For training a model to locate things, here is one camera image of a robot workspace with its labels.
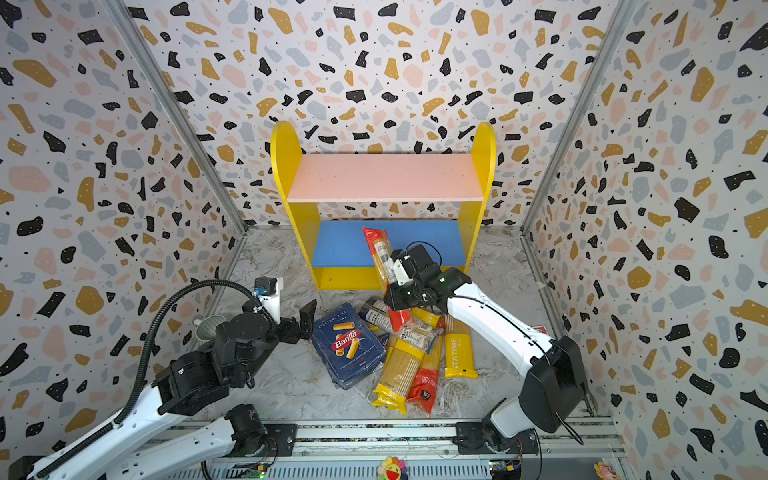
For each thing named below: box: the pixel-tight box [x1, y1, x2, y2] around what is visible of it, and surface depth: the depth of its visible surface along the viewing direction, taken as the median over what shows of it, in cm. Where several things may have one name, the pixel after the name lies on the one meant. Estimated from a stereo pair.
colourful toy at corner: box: [594, 461, 620, 480], surface depth 70 cm
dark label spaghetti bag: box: [358, 297, 394, 334], surface depth 92 cm
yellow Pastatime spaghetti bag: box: [444, 314, 479, 380], surface depth 89 cm
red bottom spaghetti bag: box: [407, 334, 445, 415], surface depth 81 cm
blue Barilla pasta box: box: [311, 302, 387, 390], surface depth 83 cm
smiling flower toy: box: [377, 456, 409, 480], surface depth 71 cm
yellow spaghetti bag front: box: [372, 338, 425, 415], surface depth 81 cm
